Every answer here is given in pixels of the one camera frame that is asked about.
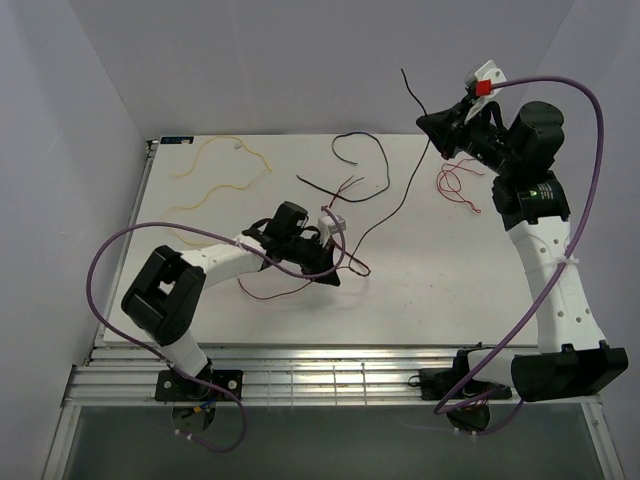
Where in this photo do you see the red black twisted wire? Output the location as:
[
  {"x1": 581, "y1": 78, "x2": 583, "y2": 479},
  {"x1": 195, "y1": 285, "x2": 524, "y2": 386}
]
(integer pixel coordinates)
[{"x1": 237, "y1": 174, "x2": 372, "y2": 302}]

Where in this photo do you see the black cable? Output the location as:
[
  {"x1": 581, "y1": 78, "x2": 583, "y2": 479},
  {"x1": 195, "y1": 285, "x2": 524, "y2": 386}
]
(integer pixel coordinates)
[{"x1": 295, "y1": 131, "x2": 392, "y2": 204}]

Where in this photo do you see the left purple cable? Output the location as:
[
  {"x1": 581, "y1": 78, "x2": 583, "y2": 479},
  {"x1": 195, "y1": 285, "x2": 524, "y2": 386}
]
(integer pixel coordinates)
[{"x1": 85, "y1": 203, "x2": 346, "y2": 454}]

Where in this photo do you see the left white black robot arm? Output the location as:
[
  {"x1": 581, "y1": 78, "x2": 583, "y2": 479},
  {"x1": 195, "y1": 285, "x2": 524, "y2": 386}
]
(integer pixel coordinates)
[{"x1": 121, "y1": 201, "x2": 346, "y2": 400}]

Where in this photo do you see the purple cable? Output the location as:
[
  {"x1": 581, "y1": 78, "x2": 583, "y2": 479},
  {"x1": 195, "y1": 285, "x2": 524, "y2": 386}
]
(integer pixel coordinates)
[
  {"x1": 85, "y1": 203, "x2": 346, "y2": 454},
  {"x1": 432, "y1": 75, "x2": 606, "y2": 436}
]

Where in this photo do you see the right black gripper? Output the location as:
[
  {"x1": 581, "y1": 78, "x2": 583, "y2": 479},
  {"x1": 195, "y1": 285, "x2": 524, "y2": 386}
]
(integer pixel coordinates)
[{"x1": 416, "y1": 94, "x2": 518, "y2": 175}]

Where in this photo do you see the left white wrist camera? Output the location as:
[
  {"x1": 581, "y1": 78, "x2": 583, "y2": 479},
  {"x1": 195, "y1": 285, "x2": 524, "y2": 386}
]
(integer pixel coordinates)
[{"x1": 316, "y1": 206, "x2": 347, "y2": 245}]

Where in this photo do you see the left blue label sticker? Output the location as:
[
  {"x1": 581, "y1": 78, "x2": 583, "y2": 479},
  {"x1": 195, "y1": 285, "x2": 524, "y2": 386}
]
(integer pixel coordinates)
[{"x1": 159, "y1": 136, "x2": 194, "y2": 145}]

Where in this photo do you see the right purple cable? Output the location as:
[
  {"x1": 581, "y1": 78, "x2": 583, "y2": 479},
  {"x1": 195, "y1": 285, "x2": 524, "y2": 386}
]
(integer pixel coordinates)
[{"x1": 432, "y1": 75, "x2": 606, "y2": 436}]

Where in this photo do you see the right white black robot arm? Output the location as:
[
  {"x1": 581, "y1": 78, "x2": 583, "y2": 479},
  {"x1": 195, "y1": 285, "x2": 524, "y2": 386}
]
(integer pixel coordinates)
[{"x1": 416, "y1": 101, "x2": 628, "y2": 402}]

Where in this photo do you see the single red wire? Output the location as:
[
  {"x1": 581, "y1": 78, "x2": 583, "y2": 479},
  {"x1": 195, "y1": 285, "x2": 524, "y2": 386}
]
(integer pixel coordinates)
[{"x1": 435, "y1": 156, "x2": 502, "y2": 214}]

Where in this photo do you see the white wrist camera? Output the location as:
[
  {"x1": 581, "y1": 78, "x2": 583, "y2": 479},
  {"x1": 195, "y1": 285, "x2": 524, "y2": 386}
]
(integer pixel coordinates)
[
  {"x1": 464, "y1": 60, "x2": 507, "y2": 123},
  {"x1": 316, "y1": 206, "x2": 347, "y2": 245}
]

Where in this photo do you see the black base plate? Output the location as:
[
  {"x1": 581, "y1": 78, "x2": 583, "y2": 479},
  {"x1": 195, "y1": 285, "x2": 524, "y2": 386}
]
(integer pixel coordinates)
[
  {"x1": 407, "y1": 368, "x2": 512, "y2": 400},
  {"x1": 153, "y1": 369, "x2": 244, "y2": 403}
]

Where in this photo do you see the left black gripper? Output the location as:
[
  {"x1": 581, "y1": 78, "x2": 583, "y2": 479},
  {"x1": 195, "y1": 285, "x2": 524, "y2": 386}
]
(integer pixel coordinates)
[{"x1": 283, "y1": 234, "x2": 340, "y2": 287}]

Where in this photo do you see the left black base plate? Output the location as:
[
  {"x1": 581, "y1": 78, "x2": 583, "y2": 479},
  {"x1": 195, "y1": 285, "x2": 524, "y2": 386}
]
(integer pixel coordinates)
[{"x1": 153, "y1": 369, "x2": 244, "y2": 403}]

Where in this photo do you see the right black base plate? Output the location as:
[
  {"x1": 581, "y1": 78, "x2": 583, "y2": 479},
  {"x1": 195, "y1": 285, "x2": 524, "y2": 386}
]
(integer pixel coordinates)
[{"x1": 407, "y1": 368, "x2": 512, "y2": 400}]

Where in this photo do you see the aluminium rail frame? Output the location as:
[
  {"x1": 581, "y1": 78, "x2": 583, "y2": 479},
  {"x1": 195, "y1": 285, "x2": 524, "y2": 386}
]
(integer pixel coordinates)
[{"x1": 41, "y1": 133, "x2": 625, "y2": 480}]

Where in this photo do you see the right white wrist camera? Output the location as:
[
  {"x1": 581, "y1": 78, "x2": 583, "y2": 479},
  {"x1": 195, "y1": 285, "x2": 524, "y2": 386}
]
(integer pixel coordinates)
[{"x1": 464, "y1": 60, "x2": 507, "y2": 123}]

